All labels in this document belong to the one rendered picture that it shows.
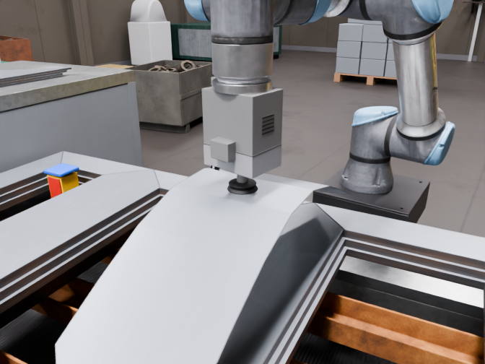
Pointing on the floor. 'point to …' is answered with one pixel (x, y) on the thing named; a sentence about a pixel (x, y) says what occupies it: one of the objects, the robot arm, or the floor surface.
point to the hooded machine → (149, 33)
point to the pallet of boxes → (364, 52)
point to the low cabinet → (204, 41)
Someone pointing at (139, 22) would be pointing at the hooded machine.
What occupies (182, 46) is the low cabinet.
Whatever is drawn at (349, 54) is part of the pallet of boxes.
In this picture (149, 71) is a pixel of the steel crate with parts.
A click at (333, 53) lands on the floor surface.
